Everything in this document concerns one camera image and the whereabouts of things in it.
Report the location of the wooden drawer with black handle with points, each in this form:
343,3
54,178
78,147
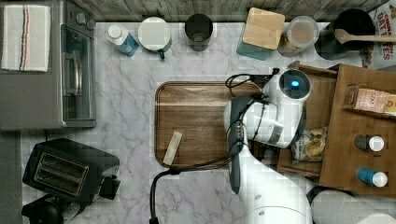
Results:
318,114

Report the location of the wooden spoon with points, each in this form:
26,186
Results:
361,38

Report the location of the black paper towel holder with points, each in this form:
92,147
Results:
315,191

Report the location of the black toaster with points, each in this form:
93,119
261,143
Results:
72,171

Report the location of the wooden drawer cabinet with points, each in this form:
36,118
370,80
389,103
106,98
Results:
342,159

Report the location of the grey spice shaker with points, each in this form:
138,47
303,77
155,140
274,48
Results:
369,142

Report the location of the wooden cutting board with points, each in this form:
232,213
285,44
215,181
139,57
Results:
195,110

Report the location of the black utensil holder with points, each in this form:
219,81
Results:
332,42

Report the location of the teal canister with wooden lid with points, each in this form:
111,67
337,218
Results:
261,34

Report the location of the silver toaster oven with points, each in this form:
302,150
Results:
64,96

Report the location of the clear jar with pasta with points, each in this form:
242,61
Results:
301,33

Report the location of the blue bottle with white cap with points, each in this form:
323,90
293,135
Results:
120,37

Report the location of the pale butter stick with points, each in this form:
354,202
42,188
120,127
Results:
171,151

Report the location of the blue spice shaker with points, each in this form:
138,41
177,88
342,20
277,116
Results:
372,177

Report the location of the snack bag in drawer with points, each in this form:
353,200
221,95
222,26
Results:
310,146

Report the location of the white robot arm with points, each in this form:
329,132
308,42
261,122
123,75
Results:
277,120

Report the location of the striped white dish towel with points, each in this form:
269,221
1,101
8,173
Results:
26,38

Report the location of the dark grey tumbler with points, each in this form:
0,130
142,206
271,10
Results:
198,29

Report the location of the paper towel roll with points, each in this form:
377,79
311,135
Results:
337,207

